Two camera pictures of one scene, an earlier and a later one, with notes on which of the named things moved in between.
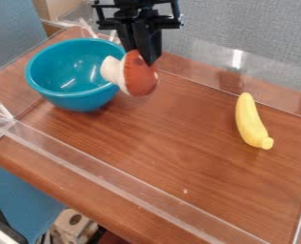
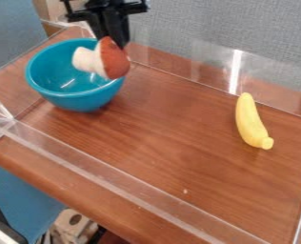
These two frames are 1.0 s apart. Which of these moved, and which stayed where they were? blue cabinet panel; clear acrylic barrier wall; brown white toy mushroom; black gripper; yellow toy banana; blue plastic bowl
Moved: brown white toy mushroom; black gripper
Stayed: yellow toy banana; blue cabinet panel; clear acrylic barrier wall; blue plastic bowl
